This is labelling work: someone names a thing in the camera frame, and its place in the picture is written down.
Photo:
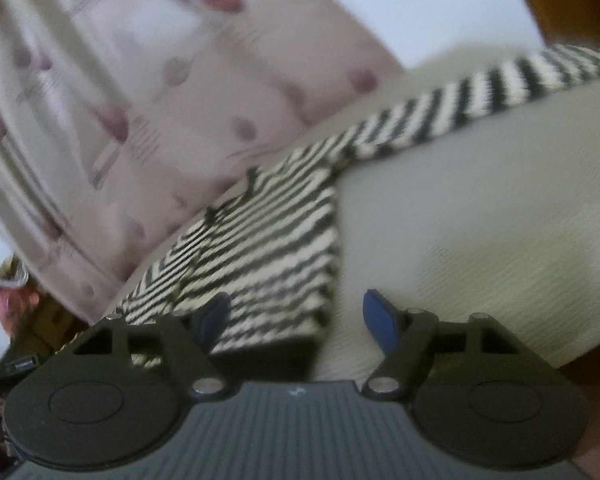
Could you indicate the pink floral bag on desk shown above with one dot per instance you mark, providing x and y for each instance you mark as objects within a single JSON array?
[{"x": 20, "y": 294}]

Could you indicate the black white striped knit sweater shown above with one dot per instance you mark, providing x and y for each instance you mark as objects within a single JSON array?
[{"x": 274, "y": 248}]

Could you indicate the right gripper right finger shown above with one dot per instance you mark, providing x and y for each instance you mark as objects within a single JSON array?
[{"x": 473, "y": 389}]

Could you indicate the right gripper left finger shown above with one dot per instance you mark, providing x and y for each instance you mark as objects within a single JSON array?
[{"x": 116, "y": 392}]

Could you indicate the brown wooden desk with drawers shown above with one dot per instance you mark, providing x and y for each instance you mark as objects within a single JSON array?
[{"x": 41, "y": 332}]

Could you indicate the pink leaf-print curtain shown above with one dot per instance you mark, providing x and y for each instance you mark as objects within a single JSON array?
[{"x": 121, "y": 119}]

